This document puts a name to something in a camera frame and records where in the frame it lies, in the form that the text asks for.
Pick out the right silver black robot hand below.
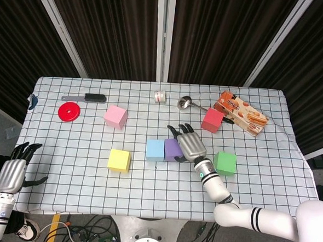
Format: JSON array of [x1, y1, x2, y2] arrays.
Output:
[[165, 122, 209, 165]]

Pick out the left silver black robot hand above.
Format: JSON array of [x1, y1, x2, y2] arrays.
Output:
[[0, 140, 51, 197]]

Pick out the purple foam cube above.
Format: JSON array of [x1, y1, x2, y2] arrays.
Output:
[[163, 137, 186, 164]]

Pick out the red foam cube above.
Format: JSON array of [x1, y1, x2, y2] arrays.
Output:
[[200, 106, 226, 135]]

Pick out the green foam cube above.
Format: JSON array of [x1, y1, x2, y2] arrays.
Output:
[[212, 151, 238, 177]]

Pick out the yellow foam cube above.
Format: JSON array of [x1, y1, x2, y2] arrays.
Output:
[[107, 148, 132, 174]]

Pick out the pink foam cube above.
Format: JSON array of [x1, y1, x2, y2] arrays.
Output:
[[102, 104, 129, 131]]

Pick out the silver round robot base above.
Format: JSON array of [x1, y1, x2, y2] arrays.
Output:
[[107, 215, 189, 242]]

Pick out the light blue foam cube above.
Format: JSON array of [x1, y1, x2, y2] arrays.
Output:
[[145, 138, 167, 163]]

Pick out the white black sneaker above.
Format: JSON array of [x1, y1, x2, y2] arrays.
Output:
[[14, 217, 41, 242]]

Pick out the white black checkered tablecloth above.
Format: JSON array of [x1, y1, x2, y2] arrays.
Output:
[[0, 72, 323, 230]]

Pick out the orange biscuit box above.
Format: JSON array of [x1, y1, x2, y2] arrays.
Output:
[[211, 90, 271, 138]]

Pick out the white partition base bar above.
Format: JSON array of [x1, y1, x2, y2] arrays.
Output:
[[0, 100, 25, 126], [303, 148, 323, 162]]

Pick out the blue tape scrap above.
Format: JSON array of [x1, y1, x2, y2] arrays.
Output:
[[27, 93, 40, 111]]

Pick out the red plastic disc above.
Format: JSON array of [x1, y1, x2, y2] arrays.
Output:
[[57, 101, 82, 123]]

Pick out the grey brush black bristles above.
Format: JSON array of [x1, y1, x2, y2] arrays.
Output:
[[61, 91, 108, 105]]

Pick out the dark corrugated partition panel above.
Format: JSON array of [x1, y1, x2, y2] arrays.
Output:
[[41, 0, 162, 82], [168, 0, 301, 91], [246, 0, 323, 158], [0, 0, 86, 128]]

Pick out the metal ladle black handle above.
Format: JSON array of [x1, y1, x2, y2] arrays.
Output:
[[176, 95, 237, 125]]

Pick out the white floor cable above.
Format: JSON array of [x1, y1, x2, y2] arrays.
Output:
[[32, 219, 82, 242]]

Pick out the black floor cable bundle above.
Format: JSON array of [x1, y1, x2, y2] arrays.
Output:
[[63, 213, 123, 242], [194, 221, 223, 242]]

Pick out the white partition post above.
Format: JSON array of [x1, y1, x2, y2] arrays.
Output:
[[26, 0, 93, 79], [152, 0, 177, 83], [243, 0, 315, 91]]

